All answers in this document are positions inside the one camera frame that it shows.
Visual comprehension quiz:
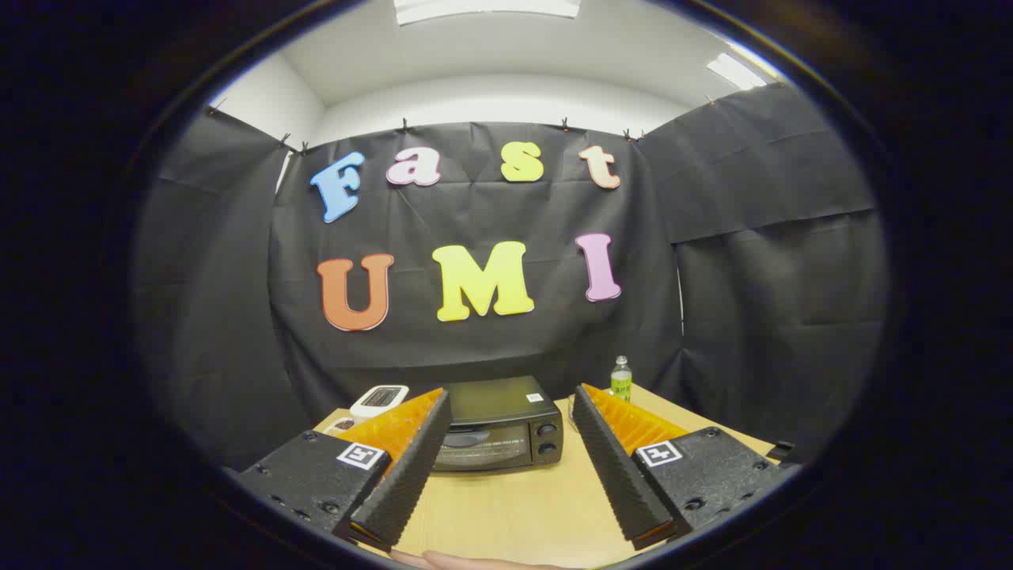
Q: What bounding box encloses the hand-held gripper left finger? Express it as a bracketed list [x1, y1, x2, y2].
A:
[237, 388, 453, 553]

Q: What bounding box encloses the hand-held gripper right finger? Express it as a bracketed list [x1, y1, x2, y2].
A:
[571, 383, 800, 551]

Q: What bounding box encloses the black toaster oven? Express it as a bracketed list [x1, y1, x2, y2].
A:
[431, 375, 565, 473]

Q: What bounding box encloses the narrow ceiling light panel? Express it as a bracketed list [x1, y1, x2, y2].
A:
[706, 52, 767, 90]

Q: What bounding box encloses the wide ceiling light panel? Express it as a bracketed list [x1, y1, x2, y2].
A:
[393, 0, 582, 26]

